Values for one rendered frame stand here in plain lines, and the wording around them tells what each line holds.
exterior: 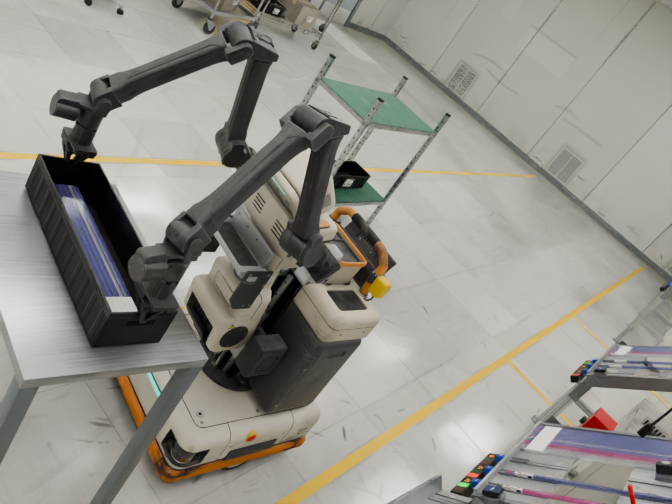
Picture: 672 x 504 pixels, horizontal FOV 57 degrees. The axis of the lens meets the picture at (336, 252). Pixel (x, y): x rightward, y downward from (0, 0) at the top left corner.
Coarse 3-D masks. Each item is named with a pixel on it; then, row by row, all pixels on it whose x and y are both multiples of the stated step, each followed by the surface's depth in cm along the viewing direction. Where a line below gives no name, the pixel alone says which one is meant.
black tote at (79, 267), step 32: (64, 160) 168; (32, 192) 164; (96, 192) 175; (64, 224) 151; (96, 224) 170; (128, 224) 163; (64, 256) 150; (128, 256) 162; (96, 288) 139; (128, 288) 158; (96, 320) 138; (128, 320) 139; (160, 320) 145
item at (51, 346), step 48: (0, 192) 161; (0, 240) 148; (144, 240) 179; (0, 288) 138; (48, 288) 145; (48, 336) 135; (192, 336) 160; (48, 384) 129; (0, 432) 132; (144, 432) 169
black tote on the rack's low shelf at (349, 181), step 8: (344, 168) 431; (352, 168) 436; (360, 168) 433; (336, 176) 395; (344, 176) 402; (352, 176) 410; (360, 176) 417; (368, 176) 426; (336, 184) 403; (344, 184) 410; (352, 184) 419; (360, 184) 427
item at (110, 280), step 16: (64, 192) 168; (80, 192) 172; (80, 208) 166; (80, 224) 161; (80, 240) 157; (96, 240) 160; (96, 256) 156; (96, 272) 151; (112, 272) 154; (112, 288) 150; (112, 304) 146; (128, 304) 149
